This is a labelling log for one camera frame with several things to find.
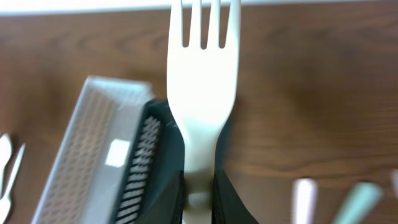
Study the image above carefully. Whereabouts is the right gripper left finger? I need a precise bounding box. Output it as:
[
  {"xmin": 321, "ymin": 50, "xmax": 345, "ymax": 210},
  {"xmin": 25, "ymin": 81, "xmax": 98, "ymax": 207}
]
[{"xmin": 136, "ymin": 170, "xmax": 184, "ymax": 224}]

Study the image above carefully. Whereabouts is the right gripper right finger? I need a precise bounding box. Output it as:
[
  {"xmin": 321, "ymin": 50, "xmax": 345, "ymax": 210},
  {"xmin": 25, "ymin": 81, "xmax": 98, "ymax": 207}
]
[{"xmin": 211, "ymin": 169, "xmax": 259, "ymax": 224}]

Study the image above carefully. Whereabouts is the white plastic fork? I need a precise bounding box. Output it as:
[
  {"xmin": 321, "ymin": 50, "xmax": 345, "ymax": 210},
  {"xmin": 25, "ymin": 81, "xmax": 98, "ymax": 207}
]
[
  {"xmin": 167, "ymin": 0, "xmax": 241, "ymax": 224},
  {"xmin": 291, "ymin": 178, "xmax": 318, "ymax": 224}
]

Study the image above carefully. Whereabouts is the pale green plastic fork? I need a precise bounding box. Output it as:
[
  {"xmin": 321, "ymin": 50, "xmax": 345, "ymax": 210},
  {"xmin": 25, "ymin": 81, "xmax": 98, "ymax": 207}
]
[{"xmin": 332, "ymin": 182, "xmax": 383, "ymax": 224}]

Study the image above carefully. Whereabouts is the white plastic spoon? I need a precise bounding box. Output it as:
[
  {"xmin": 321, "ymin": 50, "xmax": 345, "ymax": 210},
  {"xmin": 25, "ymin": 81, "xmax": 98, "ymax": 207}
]
[
  {"xmin": 0, "ymin": 133, "xmax": 12, "ymax": 195},
  {"xmin": 1, "ymin": 143, "xmax": 25, "ymax": 224}
]

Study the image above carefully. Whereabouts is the black plastic basket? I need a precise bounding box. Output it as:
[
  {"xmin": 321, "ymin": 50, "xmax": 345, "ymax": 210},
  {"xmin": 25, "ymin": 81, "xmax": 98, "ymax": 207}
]
[{"xmin": 113, "ymin": 98, "xmax": 259, "ymax": 224}]

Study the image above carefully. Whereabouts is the clear plastic basket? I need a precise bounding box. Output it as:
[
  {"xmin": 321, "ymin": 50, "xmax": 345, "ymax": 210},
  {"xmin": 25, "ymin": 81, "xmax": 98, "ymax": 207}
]
[{"xmin": 32, "ymin": 76, "xmax": 154, "ymax": 223}]

